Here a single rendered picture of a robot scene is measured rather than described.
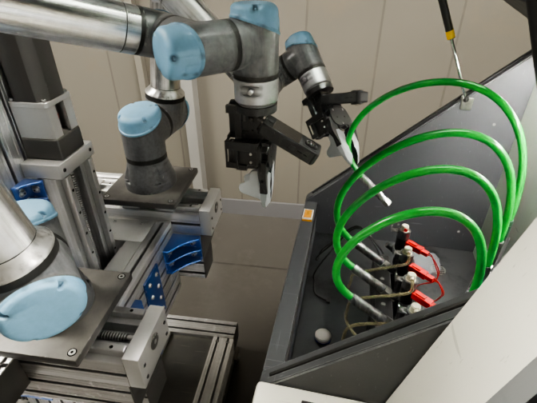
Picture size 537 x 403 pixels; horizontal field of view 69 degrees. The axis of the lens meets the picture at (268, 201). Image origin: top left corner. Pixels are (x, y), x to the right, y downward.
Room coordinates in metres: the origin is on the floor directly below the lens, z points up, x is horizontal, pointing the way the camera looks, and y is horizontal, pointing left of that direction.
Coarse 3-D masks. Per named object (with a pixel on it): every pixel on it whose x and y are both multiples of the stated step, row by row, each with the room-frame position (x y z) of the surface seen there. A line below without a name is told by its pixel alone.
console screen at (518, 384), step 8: (536, 360) 0.22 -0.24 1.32; (528, 368) 0.22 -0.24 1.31; (536, 368) 0.21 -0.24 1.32; (520, 376) 0.22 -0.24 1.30; (528, 376) 0.21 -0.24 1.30; (536, 376) 0.21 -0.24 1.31; (512, 384) 0.22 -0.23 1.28; (520, 384) 0.21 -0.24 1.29; (528, 384) 0.21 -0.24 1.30; (536, 384) 0.20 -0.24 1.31; (504, 392) 0.22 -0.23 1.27; (512, 392) 0.21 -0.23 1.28; (520, 392) 0.21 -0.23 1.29; (528, 392) 0.20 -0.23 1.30; (536, 392) 0.20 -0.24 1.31; (488, 400) 0.23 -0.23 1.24; (496, 400) 0.22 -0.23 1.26; (504, 400) 0.21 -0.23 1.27; (512, 400) 0.21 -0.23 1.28; (520, 400) 0.20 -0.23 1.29; (528, 400) 0.20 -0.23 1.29; (536, 400) 0.19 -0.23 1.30
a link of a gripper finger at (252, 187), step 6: (252, 174) 0.63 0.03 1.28; (270, 174) 0.64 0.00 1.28; (252, 180) 0.64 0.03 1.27; (258, 180) 0.63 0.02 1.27; (240, 186) 0.64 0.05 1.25; (246, 186) 0.64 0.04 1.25; (252, 186) 0.64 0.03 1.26; (258, 186) 0.63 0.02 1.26; (246, 192) 0.64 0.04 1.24; (252, 192) 0.64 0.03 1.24; (258, 192) 0.63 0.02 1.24; (264, 198) 0.63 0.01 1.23; (270, 198) 0.65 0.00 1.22; (264, 204) 0.64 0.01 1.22
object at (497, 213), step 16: (400, 176) 0.56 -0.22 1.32; (416, 176) 0.55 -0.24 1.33; (464, 176) 0.54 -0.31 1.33; (480, 176) 0.53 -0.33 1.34; (368, 192) 0.57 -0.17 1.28; (496, 192) 0.53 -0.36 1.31; (352, 208) 0.57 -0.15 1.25; (496, 208) 0.52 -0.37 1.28; (336, 224) 0.58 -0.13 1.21; (496, 224) 0.52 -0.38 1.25; (336, 240) 0.57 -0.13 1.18; (496, 240) 0.52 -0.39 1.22; (352, 272) 0.57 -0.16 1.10; (384, 288) 0.55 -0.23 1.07
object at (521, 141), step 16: (432, 80) 0.78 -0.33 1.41; (448, 80) 0.76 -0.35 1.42; (464, 80) 0.75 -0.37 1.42; (384, 96) 0.83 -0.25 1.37; (496, 96) 0.71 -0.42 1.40; (368, 112) 0.85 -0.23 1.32; (512, 112) 0.70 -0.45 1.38; (352, 128) 0.87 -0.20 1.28; (352, 160) 0.87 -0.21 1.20; (512, 224) 0.66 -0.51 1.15
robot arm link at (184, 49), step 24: (168, 24) 0.60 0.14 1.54; (192, 24) 0.59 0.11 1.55; (216, 24) 0.60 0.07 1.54; (168, 48) 0.55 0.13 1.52; (192, 48) 0.56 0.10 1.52; (216, 48) 0.58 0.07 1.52; (240, 48) 0.60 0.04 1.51; (168, 72) 0.55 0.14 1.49; (192, 72) 0.56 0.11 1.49; (216, 72) 0.59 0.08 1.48
